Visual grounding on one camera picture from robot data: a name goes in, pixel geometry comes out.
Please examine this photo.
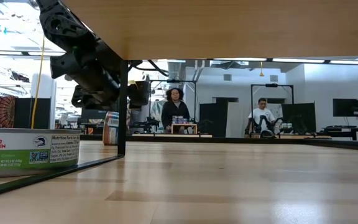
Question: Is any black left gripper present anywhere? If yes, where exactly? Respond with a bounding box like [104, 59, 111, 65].
[71, 79, 151, 112]

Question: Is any gold-lid salmon can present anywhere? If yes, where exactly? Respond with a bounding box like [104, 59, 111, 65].
[102, 111, 120, 146]

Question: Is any silver-lid tuna can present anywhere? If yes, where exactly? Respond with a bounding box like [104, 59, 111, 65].
[0, 127, 82, 179]

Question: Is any small distant wooden shelf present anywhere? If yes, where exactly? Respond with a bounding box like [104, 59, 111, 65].
[170, 123, 198, 135]

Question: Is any person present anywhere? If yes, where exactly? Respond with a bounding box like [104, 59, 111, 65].
[246, 98, 276, 136]
[161, 87, 191, 131]

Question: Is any black partition panel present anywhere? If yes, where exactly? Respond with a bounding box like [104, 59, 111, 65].
[282, 102, 317, 134]
[14, 97, 52, 129]
[199, 102, 229, 138]

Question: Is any ceiling light strip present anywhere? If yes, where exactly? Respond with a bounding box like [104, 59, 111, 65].
[329, 60, 358, 66]
[213, 57, 267, 62]
[272, 58, 326, 64]

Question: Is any black background table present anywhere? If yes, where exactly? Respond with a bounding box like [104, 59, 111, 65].
[321, 125, 358, 141]

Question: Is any silver ceiling duct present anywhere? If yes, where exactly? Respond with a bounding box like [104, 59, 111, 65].
[166, 60, 188, 90]

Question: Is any black background station frame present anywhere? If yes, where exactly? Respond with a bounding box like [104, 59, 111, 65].
[149, 78, 198, 134]
[249, 83, 295, 138]

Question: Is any yellow cable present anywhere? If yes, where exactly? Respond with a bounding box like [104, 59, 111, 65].
[30, 34, 46, 129]

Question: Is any black wall monitor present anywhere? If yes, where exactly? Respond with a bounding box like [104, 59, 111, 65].
[333, 98, 358, 118]

